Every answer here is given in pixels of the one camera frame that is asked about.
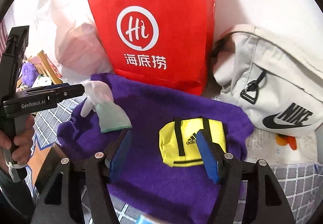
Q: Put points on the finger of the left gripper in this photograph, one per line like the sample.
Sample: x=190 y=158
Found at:
x=62 y=92
x=36 y=89

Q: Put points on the purple plush toy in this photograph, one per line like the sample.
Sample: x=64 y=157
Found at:
x=29 y=74

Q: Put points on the yellow Adidas mini bag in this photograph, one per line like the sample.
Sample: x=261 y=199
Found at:
x=178 y=141

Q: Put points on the grey Nike waist bag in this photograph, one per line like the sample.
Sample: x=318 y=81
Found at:
x=276 y=82

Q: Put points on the wooden bed headboard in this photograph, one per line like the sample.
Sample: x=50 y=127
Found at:
x=45 y=67

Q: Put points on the person's left hand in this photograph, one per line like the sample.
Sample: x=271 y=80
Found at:
x=24 y=142

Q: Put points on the blue tissue box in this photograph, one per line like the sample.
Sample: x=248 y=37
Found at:
x=146 y=219

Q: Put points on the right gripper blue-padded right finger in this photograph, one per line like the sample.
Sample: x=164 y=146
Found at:
x=265 y=199

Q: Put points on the white Miniso plastic bag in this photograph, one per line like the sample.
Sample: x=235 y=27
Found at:
x=78 y=52

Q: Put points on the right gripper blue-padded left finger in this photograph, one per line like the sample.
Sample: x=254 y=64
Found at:
x=60 y=200

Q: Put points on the purple towel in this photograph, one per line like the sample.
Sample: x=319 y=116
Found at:
x=176 y=195

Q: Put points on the red Haidilao paper bag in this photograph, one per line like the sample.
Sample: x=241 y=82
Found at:
x=159 y=42

